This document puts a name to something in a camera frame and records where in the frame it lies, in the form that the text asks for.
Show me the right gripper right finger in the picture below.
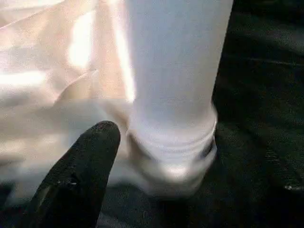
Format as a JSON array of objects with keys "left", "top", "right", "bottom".
[{"left": 212, "top": 123, "right": 304, "bottom": 228}]

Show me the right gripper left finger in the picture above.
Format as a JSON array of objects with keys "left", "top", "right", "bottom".
[{"left": 14, "top": 120, "right": 122, "bottom": 228}]

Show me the white plastic table top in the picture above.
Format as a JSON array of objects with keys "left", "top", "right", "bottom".
[{"left": 0, "top": 0, "right": 219, "bottom": 203}]

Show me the white plastic table leg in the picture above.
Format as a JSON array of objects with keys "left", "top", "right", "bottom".
[{"left": 126, "top": 0, "right": 235, "bottom": 178}]

